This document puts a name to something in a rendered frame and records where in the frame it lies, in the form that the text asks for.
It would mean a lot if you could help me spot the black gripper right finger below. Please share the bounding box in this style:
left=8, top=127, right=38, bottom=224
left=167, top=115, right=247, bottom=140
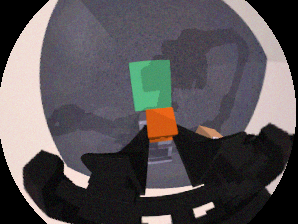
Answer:
left=172, top=124, right=246, bottom=188

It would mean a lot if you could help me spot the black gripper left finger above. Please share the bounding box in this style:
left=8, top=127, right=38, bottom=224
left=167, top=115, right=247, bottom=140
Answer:
left=80, top=125, right=150, bottom=196

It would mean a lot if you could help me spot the orange l-shaped part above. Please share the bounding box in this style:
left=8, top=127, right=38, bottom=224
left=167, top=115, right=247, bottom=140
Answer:
left=146, top=108, right=178, bottom=143

